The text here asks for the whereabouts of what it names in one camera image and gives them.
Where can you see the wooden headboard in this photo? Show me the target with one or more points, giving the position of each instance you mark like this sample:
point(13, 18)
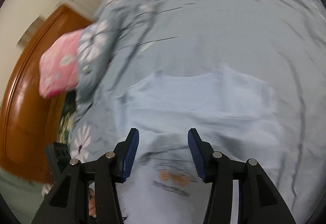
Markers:
point(25, 86)

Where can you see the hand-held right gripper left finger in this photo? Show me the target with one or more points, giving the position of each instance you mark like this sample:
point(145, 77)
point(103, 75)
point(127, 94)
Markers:
point(130, 155)

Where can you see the light blue t-shirt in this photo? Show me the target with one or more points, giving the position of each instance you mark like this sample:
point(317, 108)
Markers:
point(191, 101)

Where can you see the person's left hand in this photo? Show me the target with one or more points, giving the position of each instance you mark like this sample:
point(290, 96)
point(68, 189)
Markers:
point(92, 203)

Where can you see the dark floral bed sheet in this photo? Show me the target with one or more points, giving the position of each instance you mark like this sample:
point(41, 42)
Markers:
point(66, 117)

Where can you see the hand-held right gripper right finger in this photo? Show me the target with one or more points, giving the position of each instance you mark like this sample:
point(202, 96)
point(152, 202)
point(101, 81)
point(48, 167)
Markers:
point(196, 155)

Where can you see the blue floral duvet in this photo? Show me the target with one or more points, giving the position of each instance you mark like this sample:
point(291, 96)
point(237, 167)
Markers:
point(216, 23)

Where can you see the pink printed blanket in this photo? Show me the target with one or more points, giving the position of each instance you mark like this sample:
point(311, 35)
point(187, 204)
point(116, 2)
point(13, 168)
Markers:
point(58, 66)

